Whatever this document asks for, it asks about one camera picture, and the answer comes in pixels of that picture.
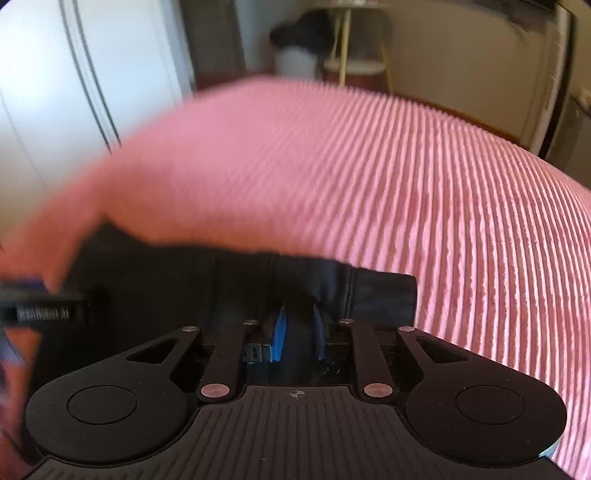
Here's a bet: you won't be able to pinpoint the white wardrobe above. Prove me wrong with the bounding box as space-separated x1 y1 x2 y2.
0 0 197 222

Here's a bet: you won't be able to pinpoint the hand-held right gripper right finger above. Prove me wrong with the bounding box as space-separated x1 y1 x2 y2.
312 305 469 400

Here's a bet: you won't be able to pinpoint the white tower air conditioner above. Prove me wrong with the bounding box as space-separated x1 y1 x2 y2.
530 4 579 158

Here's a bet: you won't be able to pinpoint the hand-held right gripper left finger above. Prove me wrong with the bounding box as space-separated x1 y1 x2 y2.
126 308 288 405

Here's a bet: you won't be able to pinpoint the black pants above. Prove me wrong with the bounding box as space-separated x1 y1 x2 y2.
28 222 419 393

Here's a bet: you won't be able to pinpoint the pink ribbed blanket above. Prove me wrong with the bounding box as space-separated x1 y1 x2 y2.
0 76 591 478

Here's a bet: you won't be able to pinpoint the black cloth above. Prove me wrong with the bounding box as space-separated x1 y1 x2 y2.
270 10 334 52

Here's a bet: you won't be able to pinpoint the white bin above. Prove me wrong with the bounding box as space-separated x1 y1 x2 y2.
274 44 320 78

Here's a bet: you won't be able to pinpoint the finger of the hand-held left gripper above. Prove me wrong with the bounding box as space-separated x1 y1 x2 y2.
88 288 110 325

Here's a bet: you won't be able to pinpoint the round white side table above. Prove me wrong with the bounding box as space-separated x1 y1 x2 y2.
318 0 392 94

